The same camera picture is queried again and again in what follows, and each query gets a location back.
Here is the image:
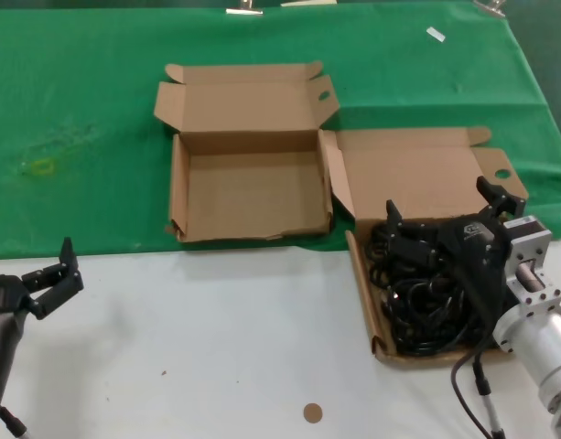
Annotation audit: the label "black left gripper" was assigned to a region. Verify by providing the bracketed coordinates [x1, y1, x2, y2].
[0, 236, 85, 321]

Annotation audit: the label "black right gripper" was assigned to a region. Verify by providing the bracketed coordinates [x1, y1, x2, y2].
[383, 176, 529, 281]

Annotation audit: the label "cardboard box with round hole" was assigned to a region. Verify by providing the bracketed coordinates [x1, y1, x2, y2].
[317, 126, 531, 370]

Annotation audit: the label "cardboard box with oval hole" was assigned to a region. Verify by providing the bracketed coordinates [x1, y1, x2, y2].
[152, 61, 340, 243]

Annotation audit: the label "green tablecloth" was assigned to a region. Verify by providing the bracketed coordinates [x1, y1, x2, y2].
[0, 2, 561, 261]

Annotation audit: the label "metal cloth clip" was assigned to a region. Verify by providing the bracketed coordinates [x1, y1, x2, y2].
[472, 0, 508, 18]
[224, 0, 265, 16]

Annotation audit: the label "round brown cardboard disc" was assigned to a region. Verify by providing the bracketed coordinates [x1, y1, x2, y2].
[302, 402, 324, 425]

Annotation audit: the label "black power cable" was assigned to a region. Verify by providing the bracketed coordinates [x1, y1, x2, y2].
[380, 273, 473, 321]
[366, 222, 446, 285]
[393, 315, 494, 358]

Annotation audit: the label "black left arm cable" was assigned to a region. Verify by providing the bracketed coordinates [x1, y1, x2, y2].
[0, 404, 32, 439]

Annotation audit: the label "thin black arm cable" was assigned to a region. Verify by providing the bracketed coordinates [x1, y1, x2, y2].
[451, 337, 491, 439]

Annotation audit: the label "black cable with silver connector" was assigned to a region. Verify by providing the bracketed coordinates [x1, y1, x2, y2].
[471, 351, 508, 439]

